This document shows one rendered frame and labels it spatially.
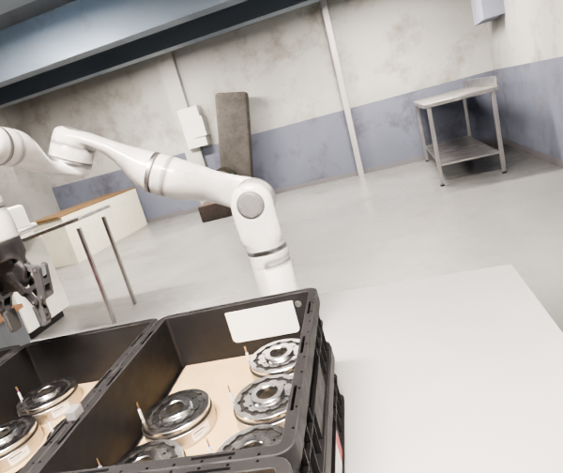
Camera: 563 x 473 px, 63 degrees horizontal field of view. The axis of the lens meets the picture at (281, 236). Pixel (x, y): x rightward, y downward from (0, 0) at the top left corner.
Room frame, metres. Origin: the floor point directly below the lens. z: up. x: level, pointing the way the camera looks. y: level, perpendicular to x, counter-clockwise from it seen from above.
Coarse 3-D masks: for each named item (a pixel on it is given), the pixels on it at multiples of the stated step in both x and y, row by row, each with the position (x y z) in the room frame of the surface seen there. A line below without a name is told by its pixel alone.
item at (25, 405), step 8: (48, 384) 0.80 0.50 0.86; (64, 384) 0.78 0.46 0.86; (72, 384) 0.77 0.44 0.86; (32, 392) 0.79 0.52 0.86; (56, 392) 0.76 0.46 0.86; (64, 392) 0.75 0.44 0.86; (24, 400) 0.77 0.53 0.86; (48, 400) 0.74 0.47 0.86; (56, 400) 0.73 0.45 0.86; (24, 408) 0.73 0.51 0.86; (32, 408) 0.72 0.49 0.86; (40, 408) 0.72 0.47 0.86
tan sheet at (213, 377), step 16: (192, 368) 0.77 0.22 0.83; (208, 368) 0.76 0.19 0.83; (224, 368) 0.74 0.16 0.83; (240, 368) 0.72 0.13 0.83; (176, 384) 0.73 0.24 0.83; (192, 384) 0.71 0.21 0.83; (208, 384) 0.70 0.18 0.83; (224, 384) 0.69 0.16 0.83; (240, 384) 0.67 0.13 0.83; (224, 400) 0.64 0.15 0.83; (224, 416) 0.60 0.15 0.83; (224, 432) 0.56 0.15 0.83; (192, 448) 0.54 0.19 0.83
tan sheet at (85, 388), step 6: (84, 384) 0.83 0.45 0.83; (90, 384) 0.82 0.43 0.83; (84, 390) 0.80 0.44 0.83; (84, 396) 0.78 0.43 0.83; (54, 420) 0.72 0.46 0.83; (60, 420) 0.71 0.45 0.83; (42, 426) 0.71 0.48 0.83; (48, 426) 0.70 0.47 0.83; (48, 432) 0.69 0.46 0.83; (42, 444) 0.65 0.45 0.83; (36, 450) 0.64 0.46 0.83; (30, 456) 0.63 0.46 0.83; (24, 462) 0.62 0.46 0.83; (12, 468) 0.61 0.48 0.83; (18, 468) 0.61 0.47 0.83
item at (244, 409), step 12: (252, 384) 0.61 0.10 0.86; (288, 384) 0.58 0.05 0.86; (240, 396) 0.58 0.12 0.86; (288, 396) 0.55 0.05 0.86; (240, 408) 0.56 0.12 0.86; (252, 408) 0.55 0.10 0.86; (264, 408) 0.54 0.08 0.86; (276, 408) 0.54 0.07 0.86; (252, 420) 0.53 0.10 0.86; (264, 420) 0.52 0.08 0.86
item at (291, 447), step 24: (312, 288) 0.74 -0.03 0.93; (192, 312) 0.79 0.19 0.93; (312, 312) 0.65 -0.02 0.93; (312, 336) 0.59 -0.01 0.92; (312, 360) 0.55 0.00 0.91; (288, 408) 0.43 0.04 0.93; (72, 432) 0.50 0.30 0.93; (288, 432) 0.39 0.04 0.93; (48, 456) 0.46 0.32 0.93; (192, 456) 0.39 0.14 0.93; (216, 456) 0.38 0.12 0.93; (240, 456) 0.37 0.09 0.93; (264, 456) 0.36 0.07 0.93; (288, 456) 0.36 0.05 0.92
